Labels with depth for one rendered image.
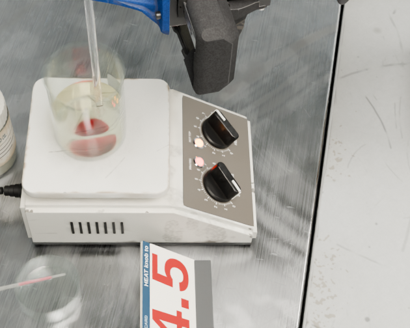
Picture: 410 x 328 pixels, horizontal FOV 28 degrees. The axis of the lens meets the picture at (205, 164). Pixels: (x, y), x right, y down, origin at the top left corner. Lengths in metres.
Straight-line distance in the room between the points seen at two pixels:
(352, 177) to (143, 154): 0.22
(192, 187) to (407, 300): 0.21
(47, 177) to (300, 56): 0.33
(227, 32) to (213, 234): 0.26
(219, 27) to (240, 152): 0.27
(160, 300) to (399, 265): 0.22
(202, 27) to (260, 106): 0.34
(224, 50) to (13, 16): 0.44
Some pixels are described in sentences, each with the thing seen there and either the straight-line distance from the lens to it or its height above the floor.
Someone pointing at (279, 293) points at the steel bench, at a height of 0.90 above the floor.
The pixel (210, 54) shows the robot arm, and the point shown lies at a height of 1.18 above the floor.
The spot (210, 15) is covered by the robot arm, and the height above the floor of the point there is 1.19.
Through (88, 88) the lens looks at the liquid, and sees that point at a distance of 0.68.
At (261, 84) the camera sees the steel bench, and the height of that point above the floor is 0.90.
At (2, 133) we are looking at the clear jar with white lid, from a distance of 0.74.
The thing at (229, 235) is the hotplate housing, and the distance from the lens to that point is 0.71.
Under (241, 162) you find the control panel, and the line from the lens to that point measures 0.74.
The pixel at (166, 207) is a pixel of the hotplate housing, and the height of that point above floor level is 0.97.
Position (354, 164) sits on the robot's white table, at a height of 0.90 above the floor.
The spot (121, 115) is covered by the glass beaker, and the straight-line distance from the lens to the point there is 0.65.
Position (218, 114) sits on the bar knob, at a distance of 0.73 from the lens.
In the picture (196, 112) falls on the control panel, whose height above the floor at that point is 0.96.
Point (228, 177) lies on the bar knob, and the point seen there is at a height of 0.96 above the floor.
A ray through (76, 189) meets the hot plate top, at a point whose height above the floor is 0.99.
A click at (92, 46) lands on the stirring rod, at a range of 0.61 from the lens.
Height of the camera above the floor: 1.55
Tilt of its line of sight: 57 degrees down
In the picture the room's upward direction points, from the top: 5 degrees clockwise
